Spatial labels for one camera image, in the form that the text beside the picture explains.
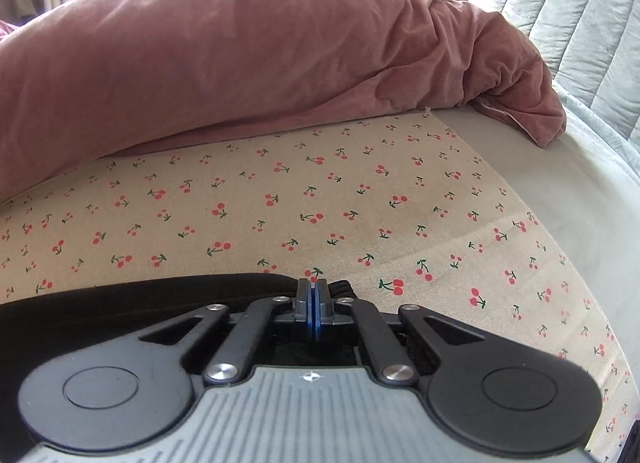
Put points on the grey quilted blanket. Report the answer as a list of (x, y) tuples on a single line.
[(560, 3)]

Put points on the black pants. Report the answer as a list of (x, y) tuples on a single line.
[(100, 299)]

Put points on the cherry print bed sheet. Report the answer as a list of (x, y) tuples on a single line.
[(325, 203)]

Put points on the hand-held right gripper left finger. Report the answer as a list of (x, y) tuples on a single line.
[(306, 305)]

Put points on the pink duvet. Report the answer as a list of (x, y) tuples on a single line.
[(225, 58)]

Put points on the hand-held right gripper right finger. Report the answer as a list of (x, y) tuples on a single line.
[(322, 305)]

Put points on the pale grey bed sheet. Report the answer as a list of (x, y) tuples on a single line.
[(565, 178)]

